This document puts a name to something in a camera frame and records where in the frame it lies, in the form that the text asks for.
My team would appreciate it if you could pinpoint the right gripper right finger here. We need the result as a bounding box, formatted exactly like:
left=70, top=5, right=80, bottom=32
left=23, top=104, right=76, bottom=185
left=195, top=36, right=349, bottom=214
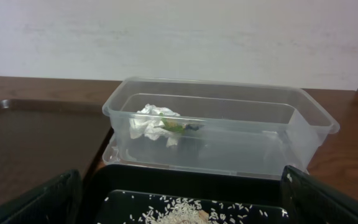
left=280, top=166, right=358, bottom=224

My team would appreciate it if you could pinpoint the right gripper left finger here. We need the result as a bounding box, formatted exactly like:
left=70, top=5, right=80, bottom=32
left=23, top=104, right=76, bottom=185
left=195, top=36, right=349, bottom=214
left=0, top=169, right=82, bottom=224

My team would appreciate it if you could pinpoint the pile of rice scraps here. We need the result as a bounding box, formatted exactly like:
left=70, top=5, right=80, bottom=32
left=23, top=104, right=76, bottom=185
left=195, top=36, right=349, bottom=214
left=94, top=190, right=290, bottom=224

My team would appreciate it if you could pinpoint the white tissue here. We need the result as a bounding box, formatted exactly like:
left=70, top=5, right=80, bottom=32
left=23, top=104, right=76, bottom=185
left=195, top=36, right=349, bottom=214
left=129, top=104, right=180, bottom=147

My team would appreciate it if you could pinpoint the green snack wrapper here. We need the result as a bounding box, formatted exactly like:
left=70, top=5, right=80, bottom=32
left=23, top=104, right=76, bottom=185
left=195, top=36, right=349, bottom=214
left=152, top=113, right=205, bottom=134

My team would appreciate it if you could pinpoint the black rectangular tray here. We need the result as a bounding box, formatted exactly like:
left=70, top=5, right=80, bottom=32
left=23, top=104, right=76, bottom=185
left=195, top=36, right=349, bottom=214
left=77, top=164, right=290, bottom=223

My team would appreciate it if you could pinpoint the dark brown serving tray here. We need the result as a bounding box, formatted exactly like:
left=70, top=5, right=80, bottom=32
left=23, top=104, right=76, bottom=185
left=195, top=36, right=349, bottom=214
left=0, top=100, right=112, bottom=205

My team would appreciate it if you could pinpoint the clear plastic bin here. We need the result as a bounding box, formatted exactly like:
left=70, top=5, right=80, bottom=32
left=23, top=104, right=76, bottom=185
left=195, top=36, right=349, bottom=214
left=103, top=78, right=340, bottom=179

